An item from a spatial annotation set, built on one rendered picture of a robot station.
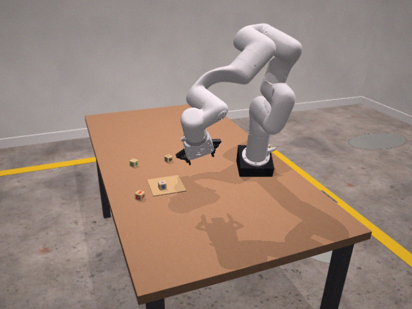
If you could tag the tan flat mat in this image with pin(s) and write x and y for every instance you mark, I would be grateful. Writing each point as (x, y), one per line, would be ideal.
(174, 185)

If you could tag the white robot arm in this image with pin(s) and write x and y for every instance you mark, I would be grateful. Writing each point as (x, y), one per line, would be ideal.
(268, 113)

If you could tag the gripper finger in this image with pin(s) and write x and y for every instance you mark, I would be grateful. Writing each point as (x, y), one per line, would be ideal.
(182, 156)
(216, 143)

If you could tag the cream letter block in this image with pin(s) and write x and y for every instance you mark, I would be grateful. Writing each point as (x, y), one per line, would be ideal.
(139, 195)
(168, 158)
(162, 185)
(133, 162)

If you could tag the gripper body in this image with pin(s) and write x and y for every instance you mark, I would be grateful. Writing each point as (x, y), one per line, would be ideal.
(196, 152)

